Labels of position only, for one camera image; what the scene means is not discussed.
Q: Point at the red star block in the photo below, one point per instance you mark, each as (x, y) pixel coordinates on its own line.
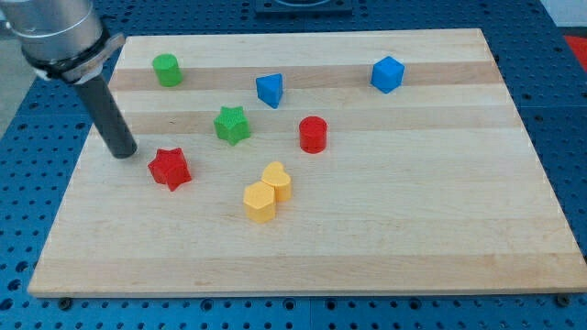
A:
(170, 167)

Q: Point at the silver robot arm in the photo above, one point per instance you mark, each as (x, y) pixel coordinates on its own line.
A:
(61, 39)

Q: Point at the green star block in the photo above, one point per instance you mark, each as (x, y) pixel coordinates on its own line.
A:
(232, 125)

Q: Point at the yellow heart block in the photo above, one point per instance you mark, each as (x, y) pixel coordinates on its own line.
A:
(276, 176)

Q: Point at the red cylinder block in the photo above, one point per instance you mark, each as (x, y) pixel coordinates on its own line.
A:
(313, 134)

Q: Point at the yellow hexagon block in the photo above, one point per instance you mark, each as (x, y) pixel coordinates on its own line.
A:
(259, 202)

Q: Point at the blue triangular prism block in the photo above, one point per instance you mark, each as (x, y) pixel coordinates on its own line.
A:
(270, 89)

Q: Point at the wooden board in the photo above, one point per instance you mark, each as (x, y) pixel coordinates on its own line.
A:
(432, 189)

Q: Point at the blue cube block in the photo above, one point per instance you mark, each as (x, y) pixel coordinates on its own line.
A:
(387, 74)

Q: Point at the green cylinder block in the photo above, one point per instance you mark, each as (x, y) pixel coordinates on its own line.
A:
(167, 70)

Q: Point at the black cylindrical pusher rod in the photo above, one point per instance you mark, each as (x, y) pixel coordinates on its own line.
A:
(108, 119)

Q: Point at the red object at edge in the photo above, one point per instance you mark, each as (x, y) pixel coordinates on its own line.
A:
(578, 45)

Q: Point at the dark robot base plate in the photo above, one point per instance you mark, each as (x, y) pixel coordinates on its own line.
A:
(301, 8)

